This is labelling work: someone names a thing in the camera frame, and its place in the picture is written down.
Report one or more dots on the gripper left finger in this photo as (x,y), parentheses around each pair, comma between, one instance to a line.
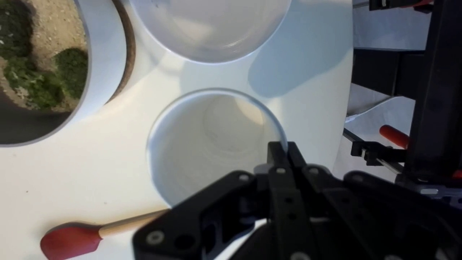
(202,216)

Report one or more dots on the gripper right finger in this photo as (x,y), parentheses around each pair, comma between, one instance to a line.
(361,209)

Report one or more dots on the white cup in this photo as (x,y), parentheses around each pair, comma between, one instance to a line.
(202,151)

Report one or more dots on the round cork coaster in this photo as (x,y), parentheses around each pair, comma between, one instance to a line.
(130,50)

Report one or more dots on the white bowl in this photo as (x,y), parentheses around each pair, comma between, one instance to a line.
(209,29)

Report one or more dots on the white pot with moss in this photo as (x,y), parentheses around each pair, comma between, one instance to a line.
(104,47)

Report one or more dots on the black metal frame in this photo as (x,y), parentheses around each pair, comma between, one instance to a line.
(436,90)

